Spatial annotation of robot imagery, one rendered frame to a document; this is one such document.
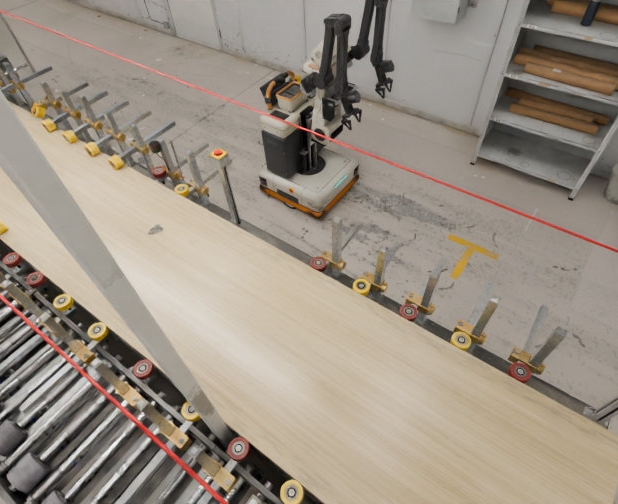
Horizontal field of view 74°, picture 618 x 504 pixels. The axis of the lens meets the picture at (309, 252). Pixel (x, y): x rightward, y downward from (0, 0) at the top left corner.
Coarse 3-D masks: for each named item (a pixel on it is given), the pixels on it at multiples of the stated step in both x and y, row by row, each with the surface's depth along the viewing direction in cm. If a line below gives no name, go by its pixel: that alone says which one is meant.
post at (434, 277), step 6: (432, 276) 174; (438, 276) 174; (432, 282) 177; (426, 288) 182; (432, 288) 180; (426, 294) 185; (432, 294) 184; (426, 300) 188; (426, 306) 191; (420, 312) 198; (420, 318) 201
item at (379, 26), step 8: (376, 0) 240; (384, 0) 244; (376, 8) 246; (384, 8) 245; (376, 16) 250; (384, 16) 249; (376, 24) 253; (384, 24) 254; (376, 32) 256; (376, 40) 260; (376, 48) 263; (376, 56) 266
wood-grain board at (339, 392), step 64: (0, 192) 252; (128, 192) 247; (64, 256) 217; (128, 256) 215; (192, 256) 213; (256, 256) 211; (192, 320) 189; (256, 320) 188; (320, 320) 186; (384, 320) 185; (256, 384) 169; (320, 384) 168; (384, 384) 167; (448, 384) 165; (512, 384) 164; (256, 448) 155; (320, 448) 153; (384, 448) 152; (448, 448) 151; (512, 448) 150; (576, 448) 149
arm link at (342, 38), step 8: (336, 24) 217; (336, 32) 220; (344, 32) 221; (344, 40) 224; (344, 48) 228; (344, 56) 232; (336, 64) 238; (344, 64) 236; (336, 72) 241; (344, 72) 240; (336, 80) 244; (344, 80) 243; (344, 88) 248
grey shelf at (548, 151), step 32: (544, 0) 306; (608, 0) 284; (544, 32) 319; (576, 32) 273; (608, 32) 271; (512, 64) 320; (544, 96) 349; (576, 96) 335; (608, 96) 287; (512, 128) 383; (544, 128) 330; (608, 128) 326; (512, 160) 364; (544, 160) 363; (576, 160) 361; (576, 192) 342
